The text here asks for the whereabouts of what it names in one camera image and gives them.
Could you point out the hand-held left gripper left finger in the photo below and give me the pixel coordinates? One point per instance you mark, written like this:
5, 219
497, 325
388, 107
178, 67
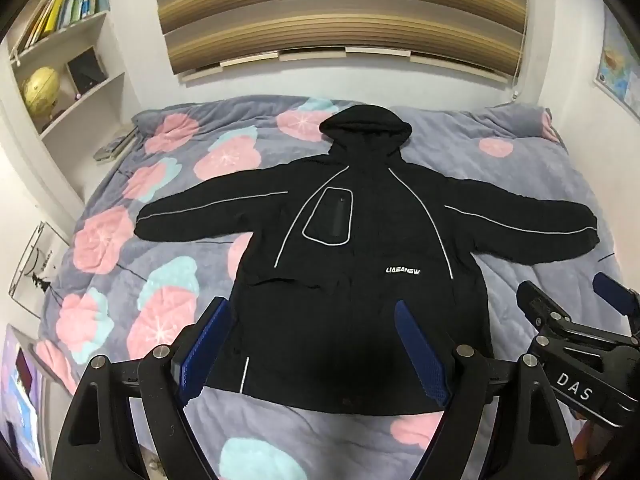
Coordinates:
202, 355

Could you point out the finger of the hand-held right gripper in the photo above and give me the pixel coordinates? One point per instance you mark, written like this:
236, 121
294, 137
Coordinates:
617, 292
542, 310

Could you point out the row of books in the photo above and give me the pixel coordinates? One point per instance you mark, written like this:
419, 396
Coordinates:
65, 5

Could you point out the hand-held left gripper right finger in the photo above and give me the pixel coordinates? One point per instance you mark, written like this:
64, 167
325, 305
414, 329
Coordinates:
420, 355

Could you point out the brown striped window blind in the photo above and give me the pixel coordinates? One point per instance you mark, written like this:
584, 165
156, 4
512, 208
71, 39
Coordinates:
340, 5

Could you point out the black hooded jacket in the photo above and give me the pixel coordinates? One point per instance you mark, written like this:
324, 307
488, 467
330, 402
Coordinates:
360, 220

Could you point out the grey floral blanket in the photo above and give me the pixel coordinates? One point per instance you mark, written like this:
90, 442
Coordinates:
165, 260

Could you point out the stack of bedside books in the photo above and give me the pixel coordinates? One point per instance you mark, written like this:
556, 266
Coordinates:
115, 146

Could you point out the black picture frame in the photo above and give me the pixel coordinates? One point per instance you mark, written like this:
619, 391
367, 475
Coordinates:
86, 70

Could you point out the yellow globe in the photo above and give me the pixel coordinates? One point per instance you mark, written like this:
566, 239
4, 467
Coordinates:
41, 90

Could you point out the wall map poster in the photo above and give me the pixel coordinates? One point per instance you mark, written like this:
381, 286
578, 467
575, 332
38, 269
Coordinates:
620, 70

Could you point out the purple wall poster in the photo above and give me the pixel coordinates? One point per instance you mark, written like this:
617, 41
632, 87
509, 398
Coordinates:
20, 400

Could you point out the white bookshelf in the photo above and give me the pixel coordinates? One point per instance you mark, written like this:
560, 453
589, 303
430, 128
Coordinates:
100, 110

